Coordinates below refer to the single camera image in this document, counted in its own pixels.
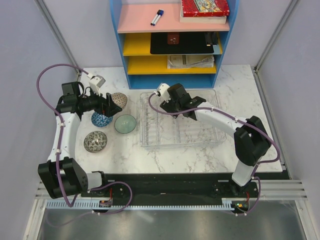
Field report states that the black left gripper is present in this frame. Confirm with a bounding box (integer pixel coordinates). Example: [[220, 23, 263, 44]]
[[78, 86, 122, 118]]

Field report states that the brown geometric patterned bowl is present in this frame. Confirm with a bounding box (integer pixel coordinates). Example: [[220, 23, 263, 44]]
[[111, 92, 128, 109]]

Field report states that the pale green bowl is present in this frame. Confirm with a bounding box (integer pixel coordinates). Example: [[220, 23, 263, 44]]
[[114, 114, 137, 134]]

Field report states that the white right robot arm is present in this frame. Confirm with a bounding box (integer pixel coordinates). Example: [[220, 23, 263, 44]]
[[156, 83, 272, 197]]

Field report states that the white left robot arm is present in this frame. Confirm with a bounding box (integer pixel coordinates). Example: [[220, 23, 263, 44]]
[[37, 81, 128, 199]]

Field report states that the blue triangle patterned bowl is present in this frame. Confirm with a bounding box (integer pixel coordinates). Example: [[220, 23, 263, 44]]
[[91, 111, 113, 128]]

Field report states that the folded newspaper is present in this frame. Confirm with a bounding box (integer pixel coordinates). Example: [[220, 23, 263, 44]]
[[167, 55, 215, 69]]

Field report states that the grey mosaic patterned bowl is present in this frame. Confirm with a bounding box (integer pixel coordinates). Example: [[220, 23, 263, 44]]
[[83, 131, 108, 153]]

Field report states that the black device on shelf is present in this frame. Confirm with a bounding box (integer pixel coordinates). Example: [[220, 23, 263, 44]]
[[204, 31, 219, 47]]

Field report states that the white thick book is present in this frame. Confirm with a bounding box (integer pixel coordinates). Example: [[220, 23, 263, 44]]
[[179, 10, 227, 24]]

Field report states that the blue and yellow shelf unit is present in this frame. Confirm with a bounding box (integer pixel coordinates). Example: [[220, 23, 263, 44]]
[[109, 0, 239, 89]]

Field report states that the blue capped marker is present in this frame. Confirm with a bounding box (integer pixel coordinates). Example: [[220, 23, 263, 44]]
[[154, 9, 164, 26]]

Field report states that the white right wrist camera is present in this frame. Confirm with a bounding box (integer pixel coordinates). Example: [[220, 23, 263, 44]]
[[155, 83, 171, 103]]

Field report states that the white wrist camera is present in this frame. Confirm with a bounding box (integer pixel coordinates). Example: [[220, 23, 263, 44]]
[[155, 83, 171, 103], [89, 75, 106, 96]]

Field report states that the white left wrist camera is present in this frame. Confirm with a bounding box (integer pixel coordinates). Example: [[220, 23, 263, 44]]
[[89, 75, 106, 96]]

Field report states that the white wire dish rack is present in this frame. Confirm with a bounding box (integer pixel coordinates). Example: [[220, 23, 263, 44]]
[[138, 92, 227, 149]]

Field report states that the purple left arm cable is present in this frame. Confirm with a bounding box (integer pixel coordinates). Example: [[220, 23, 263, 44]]
[[36, 63, 133, 228]]

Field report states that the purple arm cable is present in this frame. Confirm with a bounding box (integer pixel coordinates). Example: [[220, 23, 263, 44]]
[[36, 63, 133, 228], [148, 91, 282, 217]]

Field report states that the aluminium frame post right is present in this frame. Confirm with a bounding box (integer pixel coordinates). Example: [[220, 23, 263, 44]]
[[253, 0, 302, 73]]

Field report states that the aluminium frame post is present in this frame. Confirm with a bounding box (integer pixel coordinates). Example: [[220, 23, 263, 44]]
[[253, 0, 302, 73], [34, 0, 79, 67]]

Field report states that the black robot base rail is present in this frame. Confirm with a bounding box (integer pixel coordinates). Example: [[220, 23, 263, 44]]
[[79, 171, 292, 217]]

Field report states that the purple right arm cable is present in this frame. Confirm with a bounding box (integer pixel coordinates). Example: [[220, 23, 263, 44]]
[[148, 91, 282, 217]]

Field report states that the light blue cable duct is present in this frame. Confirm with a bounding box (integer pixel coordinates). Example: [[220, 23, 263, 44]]
[[45, 199, 235, 211]]

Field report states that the aluminium frame post left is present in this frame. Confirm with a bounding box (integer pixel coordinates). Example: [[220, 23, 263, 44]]
[[34, 0, 79, 67]]

